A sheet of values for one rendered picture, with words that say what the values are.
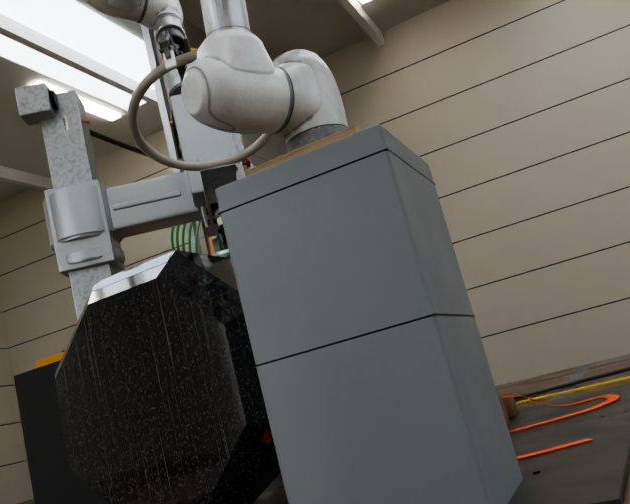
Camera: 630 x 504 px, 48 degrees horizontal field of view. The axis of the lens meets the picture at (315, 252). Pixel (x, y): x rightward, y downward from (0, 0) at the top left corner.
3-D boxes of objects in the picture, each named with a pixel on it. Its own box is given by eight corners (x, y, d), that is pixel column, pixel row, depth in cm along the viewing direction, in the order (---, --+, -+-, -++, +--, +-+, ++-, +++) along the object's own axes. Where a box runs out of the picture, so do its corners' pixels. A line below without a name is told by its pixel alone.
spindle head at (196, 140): (199, 225, 308) (177, 130, 317) (248, 214, 311) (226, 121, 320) (192, 200, 273) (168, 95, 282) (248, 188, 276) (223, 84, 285)
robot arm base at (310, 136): (369, 163, 180) (363, 143, 181) (354, 136, 158) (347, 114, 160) (301, 185, 183) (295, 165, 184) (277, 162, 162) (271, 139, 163)
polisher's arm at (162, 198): (41, 244, 326) (32, 193, 331) (62, 260, 359) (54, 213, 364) (201, 208, 334) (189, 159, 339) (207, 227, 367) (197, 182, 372)
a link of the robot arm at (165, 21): (188, 31, 216) (191, 43, 213) (160, 43, 217) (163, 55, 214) (175, 8, 209) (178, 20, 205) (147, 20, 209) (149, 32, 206)
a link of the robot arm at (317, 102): (364, 124, 169) (339, 42, 173) (303, 121, 157) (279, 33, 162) (323, 153, 181) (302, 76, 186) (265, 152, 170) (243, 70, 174)
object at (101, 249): (39, 280, 333) (25, 198, 341) (92, 283, 364) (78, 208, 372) (95, 258, 319) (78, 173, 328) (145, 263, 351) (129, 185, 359)
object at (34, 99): (10, 121, 340) (5, 92, 343) (39, 129, 356) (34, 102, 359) (41, 104, 332) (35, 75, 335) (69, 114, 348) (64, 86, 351)
